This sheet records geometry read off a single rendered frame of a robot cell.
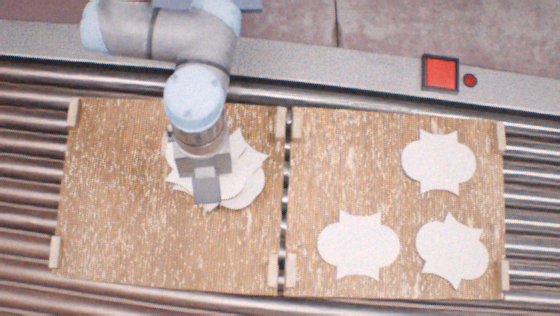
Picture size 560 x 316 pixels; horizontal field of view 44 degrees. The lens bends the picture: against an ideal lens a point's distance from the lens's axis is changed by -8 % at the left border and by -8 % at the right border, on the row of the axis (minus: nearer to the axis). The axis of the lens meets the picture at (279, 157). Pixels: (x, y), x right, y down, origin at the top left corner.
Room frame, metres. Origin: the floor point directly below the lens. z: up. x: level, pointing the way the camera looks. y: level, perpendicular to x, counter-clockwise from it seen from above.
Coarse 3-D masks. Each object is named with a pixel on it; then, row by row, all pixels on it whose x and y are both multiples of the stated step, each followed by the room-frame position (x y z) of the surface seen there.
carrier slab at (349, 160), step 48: (336, 144) 0.45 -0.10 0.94; (384, 144) 0.46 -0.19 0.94; (480, 144) 0.48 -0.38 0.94; (336, 192) 0.36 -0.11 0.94; (384, 192) 0.37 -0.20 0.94; (432, 192) 0.38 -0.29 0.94; (480, 192) 0.39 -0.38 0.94; (288, 240) 0.26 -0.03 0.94; (480, 240) 0.30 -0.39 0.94; (288, 288) 0.17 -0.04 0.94; (336, 288) 0.18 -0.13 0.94; (384, 288) 0.19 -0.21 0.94; (432, 288) 0.20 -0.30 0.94; (480, 288) 0.21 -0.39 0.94
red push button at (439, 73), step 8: (432, 64) 0.64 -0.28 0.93; (440, 64) 0.64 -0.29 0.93; (448, 64) 0.65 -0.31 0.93; (432, 72) 0.62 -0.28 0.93; (440, 72) 0.63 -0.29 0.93; (448, 72) 0.63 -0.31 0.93; (432, 80) 0.61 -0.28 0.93; (440, 80) 0.61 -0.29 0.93; (448, 80) 0.61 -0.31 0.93; (448, 88) 0.59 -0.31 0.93
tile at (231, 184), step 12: (168, 144) 0.37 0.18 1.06; (168, 156) 0.35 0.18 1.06; (240, 156) 0.37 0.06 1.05; (240, 168) 0.34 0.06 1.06; (168, 180) 0.31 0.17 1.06; (180, 180) 0.31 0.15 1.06; (228, 180) 0.32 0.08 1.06; (240, 180) 0.32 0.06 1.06; (192, 192) 0.29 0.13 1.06; (228, 192) 0.30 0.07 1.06; (240, 192) 0.31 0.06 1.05
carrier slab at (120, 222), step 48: (96, 144) 0.39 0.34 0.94; (144, 144) 0.40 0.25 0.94; (96, 192) 0.30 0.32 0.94; (144, 192) 0.31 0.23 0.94; (96, 240) 0.21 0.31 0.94; (144, 240) 0.23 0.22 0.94; (192, 240) 0.24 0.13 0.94; (240, 240) 0.25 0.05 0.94; (192, 288) 0.15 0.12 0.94; (240, 288) 0.16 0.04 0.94
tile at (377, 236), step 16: (336, 224) 0.30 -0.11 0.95; (352, 224) 0.30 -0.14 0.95; (368, 224) 0.30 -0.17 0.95; (320, 240) 0.26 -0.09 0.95; (336, 240) 0.27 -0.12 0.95; (352, 240) 0.27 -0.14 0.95; (368, 240) 0.27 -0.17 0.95; (384, 240) 0.28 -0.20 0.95; (336, 256) 0.24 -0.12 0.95; (352, 256) 0.24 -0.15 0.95; (368, 256) 0.24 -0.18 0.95; (384, 256) 0.25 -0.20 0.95; (352, 272) 0.21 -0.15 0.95; (368, 272) 0.22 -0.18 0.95
